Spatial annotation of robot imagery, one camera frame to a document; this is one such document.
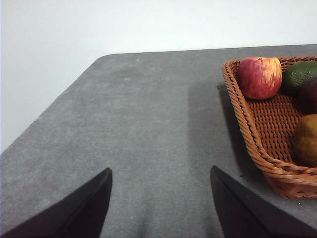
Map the brown wicker basket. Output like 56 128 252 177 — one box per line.
222 56 317 200

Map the orange-brown fruit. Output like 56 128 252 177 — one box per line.
291 114 317 168

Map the red and yellow apple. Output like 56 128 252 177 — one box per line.
237 56 283 100

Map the green avocado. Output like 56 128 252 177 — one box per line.
280 61 317 96

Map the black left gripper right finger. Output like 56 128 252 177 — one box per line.
210 165 317 238

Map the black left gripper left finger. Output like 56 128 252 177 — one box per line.
0 167 113 238

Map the dark red apple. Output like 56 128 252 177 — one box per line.
298 78 317 115

